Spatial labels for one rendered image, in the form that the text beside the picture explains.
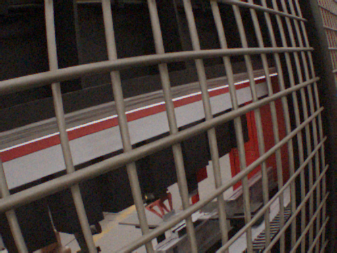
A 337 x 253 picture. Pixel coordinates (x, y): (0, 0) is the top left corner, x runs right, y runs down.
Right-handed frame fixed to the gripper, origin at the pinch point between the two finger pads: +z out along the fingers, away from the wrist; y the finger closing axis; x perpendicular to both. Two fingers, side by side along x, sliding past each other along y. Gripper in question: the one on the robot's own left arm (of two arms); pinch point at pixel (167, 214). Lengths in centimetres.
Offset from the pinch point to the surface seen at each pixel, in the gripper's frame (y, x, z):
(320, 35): -98, -103, -5
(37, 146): -69, -33, -28
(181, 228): -11.4, -10.7, 7.1
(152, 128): -21.2, -29.9, -24.1
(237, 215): -5.3, -28.8, 13.6
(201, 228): -0.8, -10.0, 11.3
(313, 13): -99, -104, -7
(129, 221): -7.7, 11.4, -4.7
